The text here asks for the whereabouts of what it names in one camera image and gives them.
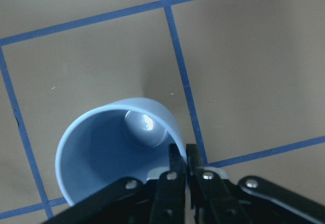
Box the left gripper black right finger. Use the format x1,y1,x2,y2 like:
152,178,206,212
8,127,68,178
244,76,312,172
186,144,253,223

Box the light blue plastic cup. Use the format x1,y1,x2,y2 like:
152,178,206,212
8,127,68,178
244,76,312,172
55,98,186,206

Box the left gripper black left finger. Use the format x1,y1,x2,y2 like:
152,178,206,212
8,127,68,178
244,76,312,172
149,144,185,223

